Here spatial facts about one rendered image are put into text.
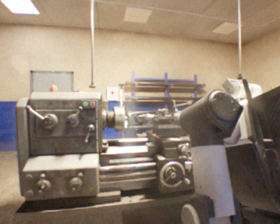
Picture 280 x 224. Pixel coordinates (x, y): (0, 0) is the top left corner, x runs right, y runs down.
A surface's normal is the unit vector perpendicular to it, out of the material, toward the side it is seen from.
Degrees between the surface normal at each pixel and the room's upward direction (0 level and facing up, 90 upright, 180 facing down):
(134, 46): 90
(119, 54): 90
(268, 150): 86
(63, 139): 90
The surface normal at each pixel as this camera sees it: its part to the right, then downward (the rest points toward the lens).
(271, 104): -0.97, -0.07
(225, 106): 0.25, -0.32
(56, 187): 0.21, 0.04
